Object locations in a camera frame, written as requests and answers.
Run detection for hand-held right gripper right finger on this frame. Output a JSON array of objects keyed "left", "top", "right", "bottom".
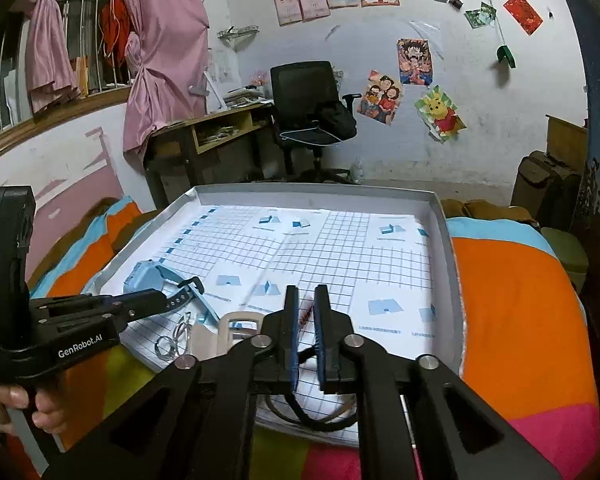
[{"left": 312, "top": 284, "right": 563, "bottom": 480}]

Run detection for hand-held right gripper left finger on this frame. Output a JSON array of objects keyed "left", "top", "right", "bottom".
[{"left": 42, "top": 285, "right": 302, "bottom": 480}]

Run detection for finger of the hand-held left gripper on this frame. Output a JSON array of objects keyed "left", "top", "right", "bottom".
[
  {"left": 30, "top": 294, "right": 131, "bottom": 314},
  {"left": 40, "top": 289, "right": 174, "bottom": 335}
]

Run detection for light blue smartwatch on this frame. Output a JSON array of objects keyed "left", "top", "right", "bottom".
[{"left": 122, "top": 258, "right": 220, "bottom": 326}]

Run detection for red cord beaded charm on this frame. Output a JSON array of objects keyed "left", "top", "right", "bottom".
[{"left": 298, "top": 299, "right": 317, "bottom": 366}]

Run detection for metal key rings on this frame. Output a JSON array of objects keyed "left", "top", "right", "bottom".
[{"left": 153, "top": 312, "right": 197, "bottom": 361}]

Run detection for black round band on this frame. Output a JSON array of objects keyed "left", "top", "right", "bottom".
[{"left": 264, "top": 389, "right": 359, "bottom": 434}]

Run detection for white shallow cardboard box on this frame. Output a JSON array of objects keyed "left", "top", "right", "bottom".
[{"left": 82, "top": 183, "right": 469, "bottom": 450}]

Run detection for person's left hand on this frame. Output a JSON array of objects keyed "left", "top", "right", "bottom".
[{"left": 0, "top": 382, "right": 67, "bottom": 435}]

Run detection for printed grid paper sheet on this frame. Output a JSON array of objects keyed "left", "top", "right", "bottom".
[{"left": 100, "top": 203, "right": 439, "bottom": 442}]

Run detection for wooden desk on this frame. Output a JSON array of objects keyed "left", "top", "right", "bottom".
[{"left": 144, "top": 99, "right": 277, "bottom": 209}]

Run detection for wooden window sill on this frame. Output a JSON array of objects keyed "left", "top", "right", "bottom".
[{"left": 0, "top": 84, "right": 132, "bottom": 169}]

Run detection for colourful patchwork blanket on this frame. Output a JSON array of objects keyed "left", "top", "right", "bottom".
[{"left": 30, "top": 194, "right": 600, "bottom": 480}]

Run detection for metal window grille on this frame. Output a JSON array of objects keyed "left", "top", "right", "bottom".
[{"left": 0, "top": 0, "right": 142, "bottom": 147}]

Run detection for white clothes hanger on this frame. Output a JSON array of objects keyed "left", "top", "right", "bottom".
[{"left": 279, "top": 127, "right": 344, "bottom": 146}]

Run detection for pink hanging cloth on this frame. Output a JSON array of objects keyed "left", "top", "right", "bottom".
[{"left": 24, "top": 0, "right": 82, "bottom": 114}]

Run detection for white desk lamp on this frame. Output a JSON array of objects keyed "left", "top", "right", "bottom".
[{"left": 189, "top": 69, "right": 229, "bottom": 112}]

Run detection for black bag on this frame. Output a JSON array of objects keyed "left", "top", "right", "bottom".
[{"left": 312, "top": 99, "right": 359, "bottom": 144}]

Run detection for pile of papers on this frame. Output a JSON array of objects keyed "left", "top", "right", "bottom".
[{"left": 224, "top": 84, "right": 274, "bottom": 109}]

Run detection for pink tied curtain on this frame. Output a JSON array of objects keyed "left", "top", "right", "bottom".
[{"left": 105, "top": 0, "right": 212, "bottom": 157}]

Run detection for cartoon family poster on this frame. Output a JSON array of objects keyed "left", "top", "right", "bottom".
[{"left": 355, "top": 72, "right": 404, "bottom": 126}]

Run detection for black office chair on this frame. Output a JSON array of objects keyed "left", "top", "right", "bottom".
[{"left": 269, "top": 61, "right": 364, "bottom": 184}]

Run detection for yellow bear poster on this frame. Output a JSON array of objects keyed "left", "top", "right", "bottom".
[{"left": 413, "top": 84, "right": 467, "bottom": 145}]

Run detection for olive green stool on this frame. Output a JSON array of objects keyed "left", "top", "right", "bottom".
[{"left": 542, "top": 227, "right": 590, "bottom": 292}]

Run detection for orange hanging garment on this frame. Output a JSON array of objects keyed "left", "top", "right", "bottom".
[{"left": 99, "top": 0, "right": 132, "bottom": 69}]

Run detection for brown suitcase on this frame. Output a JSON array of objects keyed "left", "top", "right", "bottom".
[{"left": 509, "top": 149, "right": 584, "bottom": 232}]

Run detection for anime character poster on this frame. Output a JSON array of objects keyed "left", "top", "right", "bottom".
[{"left": 396, "top": 37, "right": 435, "bottom": 86}]

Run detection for wooden cabinet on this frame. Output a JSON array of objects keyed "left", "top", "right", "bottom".
[{"left": 544, "top": 113, "right": 590, "bottom": 167}]

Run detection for red envelope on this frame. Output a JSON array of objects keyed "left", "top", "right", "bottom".
[{"left": 503, "top": 0, "right": 545, "bottom": 36}]

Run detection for wire wall shelf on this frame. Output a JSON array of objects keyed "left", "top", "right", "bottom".
[{"left": 217, "top": 24, "right": 260, "bottom": 44}]

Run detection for green wall photos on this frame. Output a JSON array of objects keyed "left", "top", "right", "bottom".
[{"left": 463, "top": 1, "right": 499, "bottom": 29}]

